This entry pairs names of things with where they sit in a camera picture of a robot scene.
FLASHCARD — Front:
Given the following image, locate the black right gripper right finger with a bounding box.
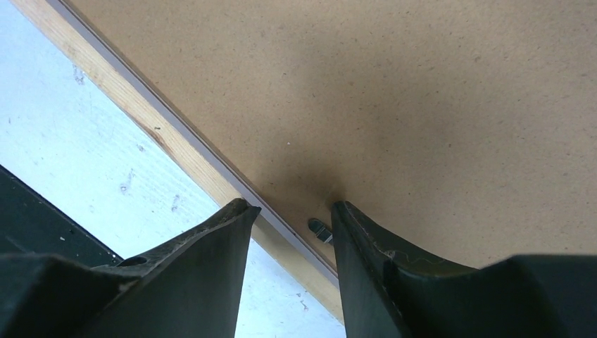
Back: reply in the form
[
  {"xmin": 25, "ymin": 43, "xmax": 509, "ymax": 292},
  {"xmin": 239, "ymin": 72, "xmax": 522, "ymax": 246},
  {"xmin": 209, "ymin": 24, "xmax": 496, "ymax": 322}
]
[{"xmin": 332, "ymin": 201, "xmax": 596, "ymax": 337}]

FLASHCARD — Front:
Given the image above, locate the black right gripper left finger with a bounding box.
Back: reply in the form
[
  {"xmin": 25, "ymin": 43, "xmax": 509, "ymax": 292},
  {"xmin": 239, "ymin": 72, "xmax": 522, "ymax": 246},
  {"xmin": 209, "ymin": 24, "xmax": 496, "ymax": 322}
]
[{"xmin": 1, "ymin": 199, "xmax": 260, "ymax": 337}]

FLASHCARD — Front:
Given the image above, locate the brown cardboard backing board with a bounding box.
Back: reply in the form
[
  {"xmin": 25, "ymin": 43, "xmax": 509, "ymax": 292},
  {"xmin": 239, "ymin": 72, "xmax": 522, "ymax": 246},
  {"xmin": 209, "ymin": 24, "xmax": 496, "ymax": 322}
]
[{"xmin": 70, "ymin": 1, "xmax": 596, "ymax": 267}]

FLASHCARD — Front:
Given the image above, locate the white wooden picture frame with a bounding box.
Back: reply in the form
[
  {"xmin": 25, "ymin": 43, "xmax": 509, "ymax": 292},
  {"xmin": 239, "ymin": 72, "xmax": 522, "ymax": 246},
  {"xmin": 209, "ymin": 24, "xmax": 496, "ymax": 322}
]
[{"xmin": 12, "ymin": 1, "xmax": 344, "ymax": 323}]

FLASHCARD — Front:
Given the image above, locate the metal turn clip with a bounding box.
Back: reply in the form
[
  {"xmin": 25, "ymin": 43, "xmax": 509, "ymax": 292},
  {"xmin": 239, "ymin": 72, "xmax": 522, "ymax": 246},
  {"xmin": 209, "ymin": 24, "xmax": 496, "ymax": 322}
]
[{"xmin": 308, "ymin": 218, "xmax": 333, "ymax": 245}]

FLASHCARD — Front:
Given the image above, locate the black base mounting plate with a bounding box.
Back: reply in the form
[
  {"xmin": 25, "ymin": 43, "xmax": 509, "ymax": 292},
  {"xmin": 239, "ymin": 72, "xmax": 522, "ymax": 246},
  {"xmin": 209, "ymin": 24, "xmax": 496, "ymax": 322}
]
[{"xmin": 1, "ymin": 167, "xmax": 122, "ymax": 267}]

